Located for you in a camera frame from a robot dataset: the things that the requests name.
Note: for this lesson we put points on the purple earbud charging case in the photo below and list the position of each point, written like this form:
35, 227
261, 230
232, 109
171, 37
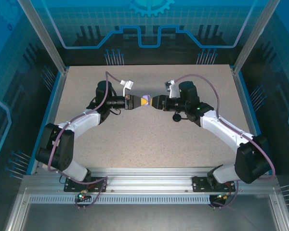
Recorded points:
149, 103

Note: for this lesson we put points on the black earbud charging case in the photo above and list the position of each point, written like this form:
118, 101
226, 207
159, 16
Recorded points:
176, 118

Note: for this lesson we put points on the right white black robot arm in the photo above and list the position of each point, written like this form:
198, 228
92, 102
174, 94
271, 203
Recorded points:
221, 127

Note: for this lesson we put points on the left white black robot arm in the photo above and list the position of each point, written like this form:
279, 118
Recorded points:
84, 121

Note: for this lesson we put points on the aluminium mounting beam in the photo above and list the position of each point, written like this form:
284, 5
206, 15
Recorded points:
149, 179

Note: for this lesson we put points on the small LED controller board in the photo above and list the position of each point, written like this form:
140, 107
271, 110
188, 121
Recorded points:
81, 197
221, 197

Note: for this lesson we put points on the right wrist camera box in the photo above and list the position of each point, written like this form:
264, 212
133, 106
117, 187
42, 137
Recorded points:
173, 90

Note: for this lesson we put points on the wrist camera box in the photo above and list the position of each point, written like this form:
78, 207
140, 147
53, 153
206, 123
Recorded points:
128, 84
173, 90

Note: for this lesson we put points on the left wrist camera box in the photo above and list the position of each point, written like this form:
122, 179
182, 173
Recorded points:
128, 84

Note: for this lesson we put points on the blue aluminium table side rail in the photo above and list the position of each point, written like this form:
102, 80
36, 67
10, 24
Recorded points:
246, 108
54, 108

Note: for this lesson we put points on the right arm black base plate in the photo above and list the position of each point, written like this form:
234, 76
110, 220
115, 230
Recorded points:
198, 184

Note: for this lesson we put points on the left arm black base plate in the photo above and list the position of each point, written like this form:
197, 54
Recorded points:
100, 188

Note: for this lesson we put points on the aluminium frame post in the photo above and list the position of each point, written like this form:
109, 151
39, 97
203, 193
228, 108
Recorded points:
255, 36
47, 41

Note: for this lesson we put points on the aluminium lower frame rail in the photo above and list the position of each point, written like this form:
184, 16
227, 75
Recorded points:
15, 211
280, 211

